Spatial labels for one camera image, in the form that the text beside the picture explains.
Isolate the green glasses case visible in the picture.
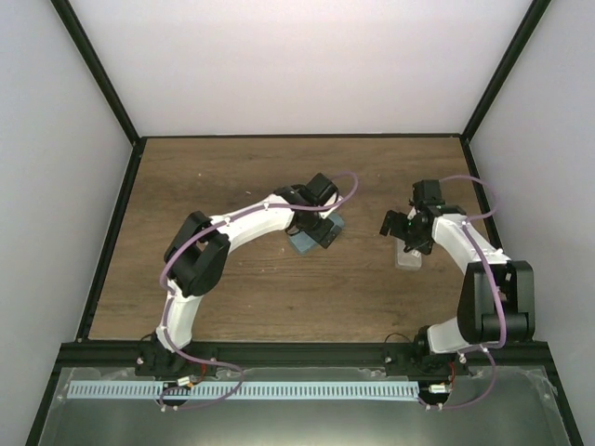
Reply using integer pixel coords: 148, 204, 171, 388
285, 212, 346, 256

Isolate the blue-grey glasses case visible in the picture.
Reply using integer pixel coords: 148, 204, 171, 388
395, 239, 422, 271

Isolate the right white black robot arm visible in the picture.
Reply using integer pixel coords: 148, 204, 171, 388
379, 179, 536, 374

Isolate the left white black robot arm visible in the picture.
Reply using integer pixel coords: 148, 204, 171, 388
155, 173, 358, 375

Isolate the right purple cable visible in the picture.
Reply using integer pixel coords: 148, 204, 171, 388
425, 174, 508, 413

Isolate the purple cable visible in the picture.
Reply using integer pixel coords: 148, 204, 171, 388
158, 171, 360, 414
425, 174, 508, 413

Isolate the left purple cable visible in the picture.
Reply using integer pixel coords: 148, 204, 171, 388
158, 171, 360, 414

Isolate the light blue slotted cable duct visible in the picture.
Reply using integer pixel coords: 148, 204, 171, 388
67, 380, 419, 401

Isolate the black aluminium frame rail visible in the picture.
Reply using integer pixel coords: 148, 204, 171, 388
59, 341, 549, 373

